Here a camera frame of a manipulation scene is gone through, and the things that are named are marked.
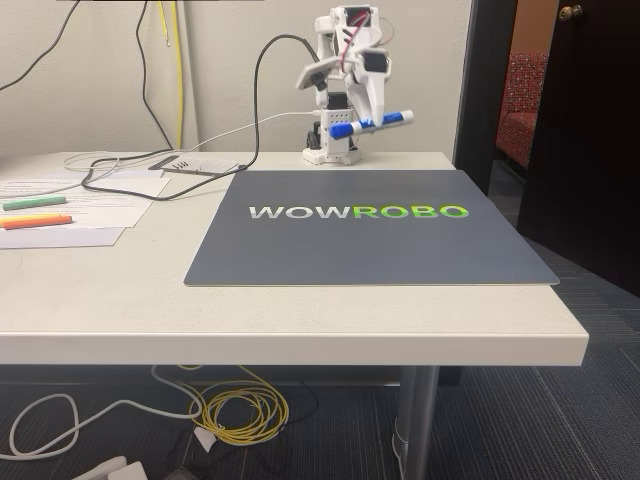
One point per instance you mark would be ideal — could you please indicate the blue whiteboard marker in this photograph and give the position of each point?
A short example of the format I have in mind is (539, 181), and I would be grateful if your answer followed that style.
(395, 119)

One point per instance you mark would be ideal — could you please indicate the green marker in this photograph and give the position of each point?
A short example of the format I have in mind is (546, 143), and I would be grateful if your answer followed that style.
(34, 202)

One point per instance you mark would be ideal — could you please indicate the orange marker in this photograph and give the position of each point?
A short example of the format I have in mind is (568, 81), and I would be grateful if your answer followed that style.
(37, 222)

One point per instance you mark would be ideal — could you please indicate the dark grey WOWROBO mat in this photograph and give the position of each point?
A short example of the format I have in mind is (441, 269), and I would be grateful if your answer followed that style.
(370, 245)

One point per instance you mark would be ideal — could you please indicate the red patterned chair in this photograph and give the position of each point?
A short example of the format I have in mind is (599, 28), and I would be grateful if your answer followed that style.
(522, 115)

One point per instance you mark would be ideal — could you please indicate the dotted paper sheet black print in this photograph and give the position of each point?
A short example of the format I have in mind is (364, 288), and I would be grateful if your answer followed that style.
(205, 163)

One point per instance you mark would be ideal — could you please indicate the brass door knob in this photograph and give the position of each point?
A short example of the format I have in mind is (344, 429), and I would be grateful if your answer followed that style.
(570, 12)

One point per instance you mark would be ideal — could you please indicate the dark wooden door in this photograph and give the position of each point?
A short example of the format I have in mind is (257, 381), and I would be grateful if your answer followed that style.
(590, 150)

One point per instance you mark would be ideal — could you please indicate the white printed paper sheet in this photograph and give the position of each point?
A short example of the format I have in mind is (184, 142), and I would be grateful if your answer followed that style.
(125, 183)
(110, 207)
(65, 238)

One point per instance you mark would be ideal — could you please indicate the grey metal table leg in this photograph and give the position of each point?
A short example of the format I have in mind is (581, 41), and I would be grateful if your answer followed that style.
(416, 425)

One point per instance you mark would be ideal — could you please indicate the white power adapter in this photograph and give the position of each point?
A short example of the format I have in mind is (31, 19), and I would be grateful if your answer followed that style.
(112, 470)

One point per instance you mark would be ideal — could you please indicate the white camera box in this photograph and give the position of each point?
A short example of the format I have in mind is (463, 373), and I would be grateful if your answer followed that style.
(316, 74)

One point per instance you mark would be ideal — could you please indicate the black door frame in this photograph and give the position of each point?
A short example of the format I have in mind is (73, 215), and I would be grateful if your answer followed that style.
(482, 90)

